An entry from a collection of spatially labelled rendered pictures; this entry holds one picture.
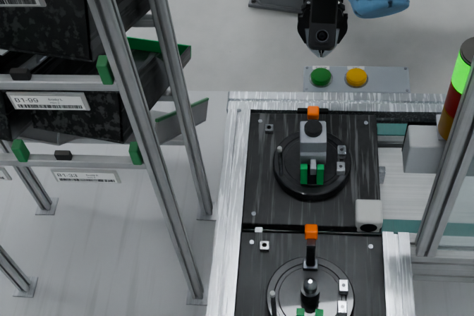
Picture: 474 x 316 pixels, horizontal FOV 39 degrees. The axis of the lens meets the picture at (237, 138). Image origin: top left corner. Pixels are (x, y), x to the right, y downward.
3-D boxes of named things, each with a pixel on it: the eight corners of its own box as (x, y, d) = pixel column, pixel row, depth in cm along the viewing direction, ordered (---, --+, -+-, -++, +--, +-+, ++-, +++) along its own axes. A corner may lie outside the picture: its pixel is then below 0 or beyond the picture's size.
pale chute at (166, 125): (141, 110, 131) (143, 87, 130) (206, 120, 128) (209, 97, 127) (75, 134, 104) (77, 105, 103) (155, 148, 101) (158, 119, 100)
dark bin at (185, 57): (117, 48, 114) (114, 5, 110) (191, 58, 111) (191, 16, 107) (32, 128, 90) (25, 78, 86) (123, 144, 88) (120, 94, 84)
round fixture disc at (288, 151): (275, 134, 127) (274, 128, 126) (350, 135, 126) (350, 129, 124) (271, 199, 120) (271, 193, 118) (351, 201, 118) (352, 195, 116)
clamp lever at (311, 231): (304, 258, 110) (305, 223, 106) (317, 259, 110) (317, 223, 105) (304, 274, 107) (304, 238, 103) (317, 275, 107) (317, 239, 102)
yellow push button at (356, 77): (345, 73, 137) (345, 67, 135) (365, 73, 136) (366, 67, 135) (345, 89, 134) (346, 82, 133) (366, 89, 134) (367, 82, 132)
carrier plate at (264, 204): (251, 118, 132) (250, 111, 131) (375, 120, 130) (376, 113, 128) (242, 228, 119) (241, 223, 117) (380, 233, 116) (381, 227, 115)
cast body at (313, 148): (300, 135, 120) (300, 111, 114) (324, 135, 120) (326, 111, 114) (300, 175, 115) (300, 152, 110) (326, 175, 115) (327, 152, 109)
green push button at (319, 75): (310, 73, 137) (311, 66, 136) (330, 73, 137) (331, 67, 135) (310, 88, 135) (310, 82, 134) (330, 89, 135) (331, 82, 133)
